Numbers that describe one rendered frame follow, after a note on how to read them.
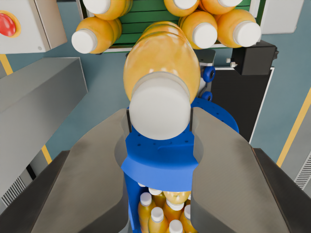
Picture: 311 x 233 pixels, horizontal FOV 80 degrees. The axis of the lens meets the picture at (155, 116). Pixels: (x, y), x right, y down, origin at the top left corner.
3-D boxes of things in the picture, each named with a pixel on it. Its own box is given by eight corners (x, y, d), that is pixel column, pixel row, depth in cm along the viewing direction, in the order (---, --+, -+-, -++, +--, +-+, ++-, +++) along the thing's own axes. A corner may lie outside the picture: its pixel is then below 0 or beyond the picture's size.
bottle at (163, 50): (131, 48, 29) (90, 106, 13) (160, 9, 26) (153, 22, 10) (164, 77, 31) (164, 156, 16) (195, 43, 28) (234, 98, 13)
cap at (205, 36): (219, 36, 34) (221, 38, 32) (200, 51, 35) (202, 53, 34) (207, 18, 32) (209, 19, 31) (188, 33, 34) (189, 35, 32)
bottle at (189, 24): (209, 25, 50) (231, 38, 34) (187, 43, 52) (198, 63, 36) (195, 1, 47) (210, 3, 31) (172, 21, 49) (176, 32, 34)
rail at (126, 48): (95, 50, 49) (91, 52, 47) (94, 46, 49) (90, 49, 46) (250, 43, 47) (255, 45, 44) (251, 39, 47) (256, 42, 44)
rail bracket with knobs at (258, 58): (221, 64, 55) (232, 76, 46) (225, 38, 51) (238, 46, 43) (256, 63, 55) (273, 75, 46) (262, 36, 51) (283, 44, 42)
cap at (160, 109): (121, 103, 13) (116, 117, 12) (157, 62, 12) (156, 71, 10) (163, 132, 15) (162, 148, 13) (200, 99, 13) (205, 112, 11)
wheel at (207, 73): (201, 83, 51) (208, 85, 49) (202, 67, 48) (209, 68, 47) (208, 78, 53) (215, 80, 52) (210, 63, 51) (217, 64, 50)
